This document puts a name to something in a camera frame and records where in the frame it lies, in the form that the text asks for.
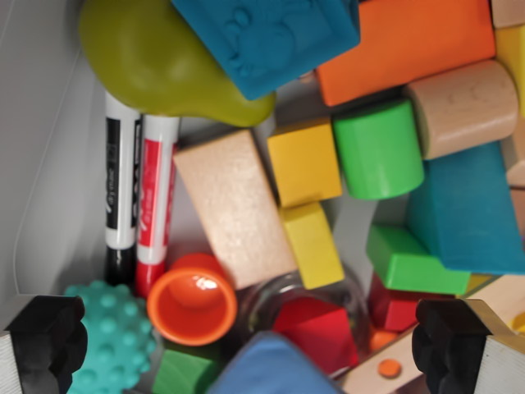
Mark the small natural wood block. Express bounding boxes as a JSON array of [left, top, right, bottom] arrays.
[[490, 0, 525, 30], [504, 122, 525, 190]]

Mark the bright yellow wooden cube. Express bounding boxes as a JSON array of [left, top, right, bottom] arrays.
[[494, 24, 525, 106]]

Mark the red block inside jar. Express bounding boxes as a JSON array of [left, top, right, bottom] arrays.
[[272, 297, 360, 375]]

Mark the dark yellow wooden cube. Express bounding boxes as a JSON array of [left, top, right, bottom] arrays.
[[267, 118, 344, 208]]

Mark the dark green wooden block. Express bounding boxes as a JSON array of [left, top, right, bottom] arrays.
[[151, 348, 226, 394]]

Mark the teal bumpy rubber ball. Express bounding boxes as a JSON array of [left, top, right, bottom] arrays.
[[63, 280, 158, 394]]

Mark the wooden strip with holes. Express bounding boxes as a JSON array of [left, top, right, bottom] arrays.
[[340, 273, 525, 394]]

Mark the light yellow wooden block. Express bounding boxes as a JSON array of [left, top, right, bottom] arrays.
[[279, 200, 345, 291]]

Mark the red wooden block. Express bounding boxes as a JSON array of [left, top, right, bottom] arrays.
[[368, 273, 456, 332]]

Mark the olive green pear toy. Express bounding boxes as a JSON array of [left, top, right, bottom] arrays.
[[78, 0, 276, 127]]

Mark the teal wooden block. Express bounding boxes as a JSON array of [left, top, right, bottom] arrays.
[[405, 141, 525, 275]]

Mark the long natural wood block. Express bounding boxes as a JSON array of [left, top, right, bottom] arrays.
[[172, 129, 299, 291]]

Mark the black dry-erase marker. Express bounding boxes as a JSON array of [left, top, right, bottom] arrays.
[[103, 90, 143, 288]]

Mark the black padded gripper right finger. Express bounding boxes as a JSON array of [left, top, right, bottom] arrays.
[[411, 298, 525, 394]]

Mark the orange wooden rectangular block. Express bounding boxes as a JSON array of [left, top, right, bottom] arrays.
[[316, 0, 497, 108]]

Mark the red dry-erase marker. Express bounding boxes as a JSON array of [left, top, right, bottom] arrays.
[[134, 114, 180, 300]]

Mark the teal embossed rubber cube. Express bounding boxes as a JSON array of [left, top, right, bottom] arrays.
[[171, 0, 362, 101]]

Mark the green wooden cylinder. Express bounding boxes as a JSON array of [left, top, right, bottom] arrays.
[[331, 98, 426, 201]]

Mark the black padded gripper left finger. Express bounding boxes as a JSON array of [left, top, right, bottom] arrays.
[[0, 294, 89, 394]]

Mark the blue soft fabric toy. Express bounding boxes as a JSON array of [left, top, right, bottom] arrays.
[[207, 331, 344, 394]]

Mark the rounded natural wood block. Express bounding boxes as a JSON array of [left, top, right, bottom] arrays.
[[404, 60, 519, 161]]

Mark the orange round peg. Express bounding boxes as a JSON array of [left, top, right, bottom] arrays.
[[377, 359, 402, 378]]

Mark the grey plastic bin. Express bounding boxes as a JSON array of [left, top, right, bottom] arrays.
[[0, 0, 407, 394]]

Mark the orange plastic cup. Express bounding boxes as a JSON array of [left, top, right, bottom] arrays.
[[146, 253, 238, 347]]

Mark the clear glass jar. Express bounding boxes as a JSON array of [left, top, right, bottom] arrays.
[[240, 268, 372, 381]]

